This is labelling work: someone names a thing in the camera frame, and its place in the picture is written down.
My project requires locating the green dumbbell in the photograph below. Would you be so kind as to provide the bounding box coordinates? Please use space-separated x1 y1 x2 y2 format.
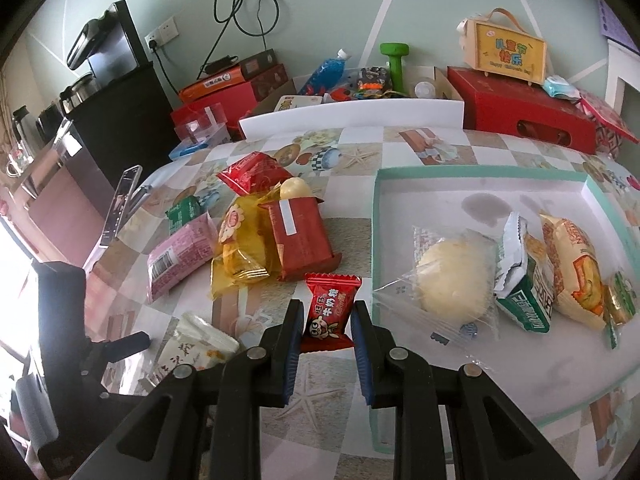
380 41 412 96

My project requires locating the teal shallow cardboard box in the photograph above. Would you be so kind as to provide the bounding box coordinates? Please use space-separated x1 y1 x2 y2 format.
370 166 640 453

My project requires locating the cream egg-shaped ball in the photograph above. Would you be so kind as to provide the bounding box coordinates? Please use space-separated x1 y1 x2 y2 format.
279 176 312 202

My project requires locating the clear bag with cream bun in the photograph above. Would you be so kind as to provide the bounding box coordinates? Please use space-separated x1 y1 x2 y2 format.
372 225 501 346

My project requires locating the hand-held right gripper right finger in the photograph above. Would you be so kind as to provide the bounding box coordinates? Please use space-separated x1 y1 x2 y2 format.
350 300 581 480

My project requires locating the black cable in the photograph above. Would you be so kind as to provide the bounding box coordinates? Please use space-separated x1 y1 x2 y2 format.
200 0 281 73

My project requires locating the dark pot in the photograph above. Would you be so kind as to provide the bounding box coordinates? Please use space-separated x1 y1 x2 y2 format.
36 102 66 143

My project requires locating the pink snack packet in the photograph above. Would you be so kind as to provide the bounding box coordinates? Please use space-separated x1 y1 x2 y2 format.
146 210 221 305

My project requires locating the red patterned box lid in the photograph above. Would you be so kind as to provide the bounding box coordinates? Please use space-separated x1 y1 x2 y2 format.
577 90 640 153

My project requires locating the white foam board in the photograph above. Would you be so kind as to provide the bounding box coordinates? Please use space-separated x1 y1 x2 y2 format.
239 97 465 142

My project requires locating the steel thermos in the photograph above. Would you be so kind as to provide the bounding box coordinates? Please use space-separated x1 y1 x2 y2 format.
11 106 43 153

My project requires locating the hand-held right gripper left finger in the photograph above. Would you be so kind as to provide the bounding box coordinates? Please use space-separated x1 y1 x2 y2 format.
70 299 305 480

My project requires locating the yellow clear snack packet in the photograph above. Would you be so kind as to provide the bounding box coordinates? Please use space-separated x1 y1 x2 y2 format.
210 185 283 302

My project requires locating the white wall socket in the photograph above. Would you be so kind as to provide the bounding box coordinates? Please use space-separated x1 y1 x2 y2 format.
145 16 178 52

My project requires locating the orange flat box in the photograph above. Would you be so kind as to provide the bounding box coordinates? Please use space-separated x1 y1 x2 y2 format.
179 66 246 103

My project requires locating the blue wipes packet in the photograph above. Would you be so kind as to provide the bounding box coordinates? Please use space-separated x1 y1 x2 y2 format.
542 76 581 101

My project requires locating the clear plastic box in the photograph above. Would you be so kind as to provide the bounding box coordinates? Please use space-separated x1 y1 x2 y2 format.
175 104 231 143

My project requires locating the red-brown snack packet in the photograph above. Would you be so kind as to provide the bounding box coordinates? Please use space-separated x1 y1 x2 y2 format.
257 195 341 282

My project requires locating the yellow carry box with handle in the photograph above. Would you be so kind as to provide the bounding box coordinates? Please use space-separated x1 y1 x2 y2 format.
457 7 548 86

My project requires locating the black power adapter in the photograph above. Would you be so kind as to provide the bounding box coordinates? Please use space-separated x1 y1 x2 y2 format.
200 54 242 75

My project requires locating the plain red box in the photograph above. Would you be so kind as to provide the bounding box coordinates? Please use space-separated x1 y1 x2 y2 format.
170 82 258 143

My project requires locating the colourful toy packet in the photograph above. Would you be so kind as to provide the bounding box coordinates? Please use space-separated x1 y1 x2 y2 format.
356 66 393 98

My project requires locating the glass cup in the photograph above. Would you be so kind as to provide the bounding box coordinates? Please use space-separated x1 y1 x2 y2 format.
5 152 33 178

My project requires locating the steel kettle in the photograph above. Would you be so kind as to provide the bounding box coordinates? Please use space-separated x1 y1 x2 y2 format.
59 72 101 113

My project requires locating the black coffee machine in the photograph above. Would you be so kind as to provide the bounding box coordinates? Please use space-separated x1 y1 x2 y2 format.
66 0 143 91

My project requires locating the purple perforated basket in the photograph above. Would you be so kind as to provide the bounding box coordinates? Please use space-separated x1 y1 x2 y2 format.
597 0 633 43

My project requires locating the small yellow white box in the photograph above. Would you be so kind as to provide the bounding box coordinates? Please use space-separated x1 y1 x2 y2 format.
274 95 325 112

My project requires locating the dark brown box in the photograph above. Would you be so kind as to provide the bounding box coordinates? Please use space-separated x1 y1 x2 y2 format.
240 49 290 103

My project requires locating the white cookie print packet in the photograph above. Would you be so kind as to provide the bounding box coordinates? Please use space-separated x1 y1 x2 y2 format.
137 312 242 396

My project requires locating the blue plastic bottle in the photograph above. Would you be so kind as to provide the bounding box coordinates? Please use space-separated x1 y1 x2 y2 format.
299 49 353 97

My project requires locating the red snack packet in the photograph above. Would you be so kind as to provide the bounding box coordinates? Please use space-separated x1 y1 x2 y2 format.
216 151 293 197

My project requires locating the green white snack packet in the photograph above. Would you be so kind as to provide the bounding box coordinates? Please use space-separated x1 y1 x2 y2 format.
492 211 553 333

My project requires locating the large red gift box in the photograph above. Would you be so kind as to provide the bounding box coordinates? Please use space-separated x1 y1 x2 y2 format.
446 66 598 155

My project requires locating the clear acrylic phone stand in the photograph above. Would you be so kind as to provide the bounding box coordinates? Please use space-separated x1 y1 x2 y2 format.
97 165 143 248

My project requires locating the small red candy packet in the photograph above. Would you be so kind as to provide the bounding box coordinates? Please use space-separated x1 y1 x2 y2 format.
300 272 363 353

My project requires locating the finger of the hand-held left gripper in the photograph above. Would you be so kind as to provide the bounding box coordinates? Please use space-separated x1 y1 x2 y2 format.
85 331 152 365

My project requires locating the open cardboard carton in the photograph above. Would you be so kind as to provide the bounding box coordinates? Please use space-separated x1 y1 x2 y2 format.
245 65 466 116

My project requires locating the orange striped snack packet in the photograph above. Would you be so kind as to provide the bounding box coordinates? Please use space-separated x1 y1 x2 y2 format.
539 212 608 332

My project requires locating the white shelf frame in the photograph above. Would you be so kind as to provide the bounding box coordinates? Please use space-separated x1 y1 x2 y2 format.
604 40 640 111

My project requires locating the small green snack packet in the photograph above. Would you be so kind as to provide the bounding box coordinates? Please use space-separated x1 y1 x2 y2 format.
165 195 203 233

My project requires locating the blue plastic lid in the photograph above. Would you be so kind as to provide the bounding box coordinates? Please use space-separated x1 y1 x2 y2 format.
167 140 211 161

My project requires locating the black cabinet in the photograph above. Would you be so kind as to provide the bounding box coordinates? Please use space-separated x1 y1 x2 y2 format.
62 60 176 201

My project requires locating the bread bag with green label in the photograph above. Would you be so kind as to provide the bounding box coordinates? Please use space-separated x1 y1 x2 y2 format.
602 270 638 351

